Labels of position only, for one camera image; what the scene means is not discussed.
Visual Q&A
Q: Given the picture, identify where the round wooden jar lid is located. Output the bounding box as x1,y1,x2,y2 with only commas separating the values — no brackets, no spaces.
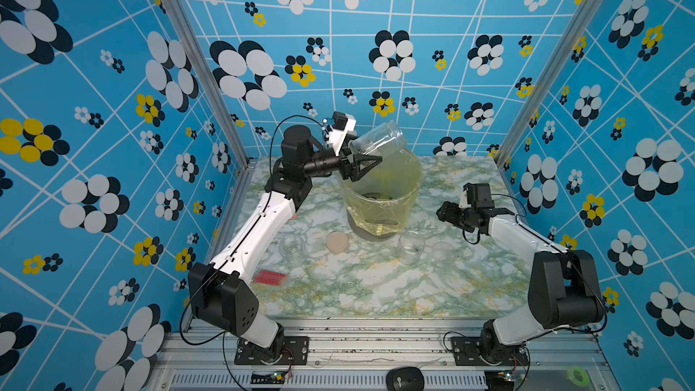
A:
325,231,349,255

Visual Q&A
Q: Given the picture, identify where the green tape roll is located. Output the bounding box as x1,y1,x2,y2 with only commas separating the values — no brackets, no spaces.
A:
566,367,591,387

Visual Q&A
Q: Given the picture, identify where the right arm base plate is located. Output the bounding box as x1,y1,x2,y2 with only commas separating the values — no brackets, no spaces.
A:
451,337,530,367

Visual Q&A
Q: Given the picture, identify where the small red packet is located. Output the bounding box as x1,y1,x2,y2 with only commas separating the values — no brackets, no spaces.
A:
253,270,288,286

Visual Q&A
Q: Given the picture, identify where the left circuit board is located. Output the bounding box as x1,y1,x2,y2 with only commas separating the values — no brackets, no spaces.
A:
250,372,291,386

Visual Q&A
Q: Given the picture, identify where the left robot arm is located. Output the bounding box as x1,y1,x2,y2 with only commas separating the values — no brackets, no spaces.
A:
188,125,383,362

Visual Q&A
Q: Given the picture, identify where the clear plastic tea jar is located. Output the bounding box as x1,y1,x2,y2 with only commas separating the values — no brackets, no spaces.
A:
397,230,425,265

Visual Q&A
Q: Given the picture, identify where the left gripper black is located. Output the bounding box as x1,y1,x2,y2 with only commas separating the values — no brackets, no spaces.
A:
301,135,380,184

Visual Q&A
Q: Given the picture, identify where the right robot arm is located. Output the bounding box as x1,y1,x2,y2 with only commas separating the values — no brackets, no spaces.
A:
436,201,607,364

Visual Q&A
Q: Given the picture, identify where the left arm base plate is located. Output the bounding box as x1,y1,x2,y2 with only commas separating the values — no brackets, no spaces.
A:
233,336,311,366

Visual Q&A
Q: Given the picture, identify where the jar with wooden lid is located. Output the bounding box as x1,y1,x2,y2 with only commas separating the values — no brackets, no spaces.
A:
349,121,407,159
279,235,306,262

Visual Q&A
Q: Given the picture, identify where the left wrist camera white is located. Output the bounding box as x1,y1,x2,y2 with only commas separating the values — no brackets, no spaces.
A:
324,112,357,156

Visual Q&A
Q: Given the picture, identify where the right circuit board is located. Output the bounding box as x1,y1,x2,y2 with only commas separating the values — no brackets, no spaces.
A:
485,371,515,391

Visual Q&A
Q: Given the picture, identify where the circuit board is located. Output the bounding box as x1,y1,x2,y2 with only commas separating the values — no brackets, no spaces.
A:
250,372,291,386
485,371,515,391

